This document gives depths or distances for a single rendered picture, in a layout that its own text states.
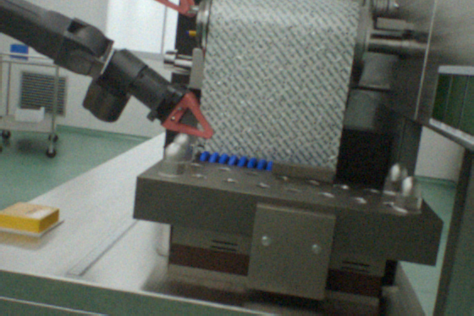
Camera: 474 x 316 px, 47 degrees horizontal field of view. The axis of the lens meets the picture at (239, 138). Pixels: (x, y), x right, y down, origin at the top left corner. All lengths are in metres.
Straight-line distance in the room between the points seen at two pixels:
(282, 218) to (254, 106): 0.26
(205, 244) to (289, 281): 0.12
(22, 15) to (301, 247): 0.54
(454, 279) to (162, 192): 0.62
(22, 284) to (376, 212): 0.46
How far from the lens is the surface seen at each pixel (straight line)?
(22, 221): 0.89
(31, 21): 0.90
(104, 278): 0.74
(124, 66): 0.90
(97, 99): 0.95
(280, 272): 0.71
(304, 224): 0.69
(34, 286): 0.76
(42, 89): 7.20
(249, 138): 0.89
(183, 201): 0.72
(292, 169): 0.83
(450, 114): 0.61
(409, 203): 0.74
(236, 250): 0.74
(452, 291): 1.14
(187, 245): 0.75
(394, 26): 0.93
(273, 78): 0.88
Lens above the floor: 1.21
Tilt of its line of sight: 9 degrees down
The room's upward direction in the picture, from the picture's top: 7 degrees clockwise
